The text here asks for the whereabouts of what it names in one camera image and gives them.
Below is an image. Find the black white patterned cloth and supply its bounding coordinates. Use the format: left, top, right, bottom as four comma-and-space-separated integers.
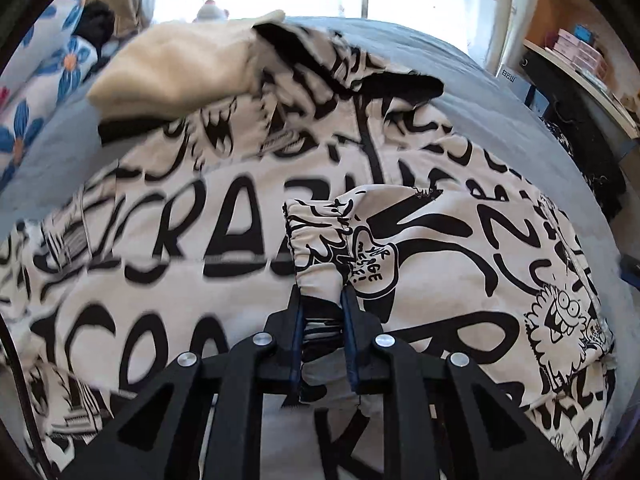
540, 117, 576, 161

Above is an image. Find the white sheer curtain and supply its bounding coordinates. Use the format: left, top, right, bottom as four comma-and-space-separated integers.
367, 0, 546, 73

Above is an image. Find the black and white printed jacket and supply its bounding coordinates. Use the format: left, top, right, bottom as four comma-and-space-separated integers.
0, 17, 617, 480

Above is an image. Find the white cardboard box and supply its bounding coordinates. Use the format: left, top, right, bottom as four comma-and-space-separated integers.
495, 67, 543, 113

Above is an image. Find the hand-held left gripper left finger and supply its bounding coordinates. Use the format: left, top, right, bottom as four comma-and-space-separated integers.
60, 285, 306, 480

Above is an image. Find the stack of pink boxes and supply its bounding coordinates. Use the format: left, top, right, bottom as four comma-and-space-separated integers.
545, 27, 608, 81

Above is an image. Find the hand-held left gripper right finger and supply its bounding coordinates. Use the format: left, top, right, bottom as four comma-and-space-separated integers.
340, 287, 583, 480

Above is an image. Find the wooden shelf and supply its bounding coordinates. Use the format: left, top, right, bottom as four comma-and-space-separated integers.
522, 0, 640, 141

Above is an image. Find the blue floral pillow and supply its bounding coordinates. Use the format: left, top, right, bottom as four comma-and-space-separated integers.
0, 0, 88, 91
0, 35, 101, 186

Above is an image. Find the black cable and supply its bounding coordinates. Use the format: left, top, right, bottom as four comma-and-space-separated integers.
0, 305, 53, 480

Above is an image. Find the cream folded garment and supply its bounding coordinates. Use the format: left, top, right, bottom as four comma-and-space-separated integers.
86, 9, 287, 122

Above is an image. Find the grey-blue bed blanket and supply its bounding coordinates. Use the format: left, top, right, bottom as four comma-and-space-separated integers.
0, 16, 640, 461

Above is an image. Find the small plush toy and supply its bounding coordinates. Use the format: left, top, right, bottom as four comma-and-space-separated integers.
192, 0, 231, 23

